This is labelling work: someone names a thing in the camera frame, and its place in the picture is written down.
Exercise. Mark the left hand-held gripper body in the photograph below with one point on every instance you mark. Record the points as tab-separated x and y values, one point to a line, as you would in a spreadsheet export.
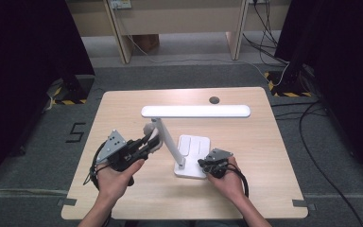
116	151

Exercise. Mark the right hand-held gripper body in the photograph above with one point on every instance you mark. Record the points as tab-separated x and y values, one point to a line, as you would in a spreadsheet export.
217	160

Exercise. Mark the white desk lamp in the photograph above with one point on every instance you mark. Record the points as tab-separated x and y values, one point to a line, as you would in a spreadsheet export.
195	111

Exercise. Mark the person's right hand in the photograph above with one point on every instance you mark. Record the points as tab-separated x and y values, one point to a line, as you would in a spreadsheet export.
230	186

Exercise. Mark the person's left hand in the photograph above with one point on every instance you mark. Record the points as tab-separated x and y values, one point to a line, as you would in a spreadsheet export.
115	183

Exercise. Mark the grey tape piece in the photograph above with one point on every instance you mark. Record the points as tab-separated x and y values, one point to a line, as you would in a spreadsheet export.
66	202
302	204

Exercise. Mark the black stand with striped base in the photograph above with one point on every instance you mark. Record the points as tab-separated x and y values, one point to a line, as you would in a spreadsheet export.
72	90
288	85

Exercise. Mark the brown cardboard box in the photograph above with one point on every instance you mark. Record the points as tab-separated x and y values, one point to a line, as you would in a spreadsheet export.
145	42

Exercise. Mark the black curtain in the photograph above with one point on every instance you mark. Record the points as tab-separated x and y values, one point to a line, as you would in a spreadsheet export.
19	78
349	63

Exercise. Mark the beige wooden desk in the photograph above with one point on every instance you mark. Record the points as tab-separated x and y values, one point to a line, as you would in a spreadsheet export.
176	19

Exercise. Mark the white power socket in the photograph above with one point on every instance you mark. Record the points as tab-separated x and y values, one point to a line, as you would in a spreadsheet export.
120	3

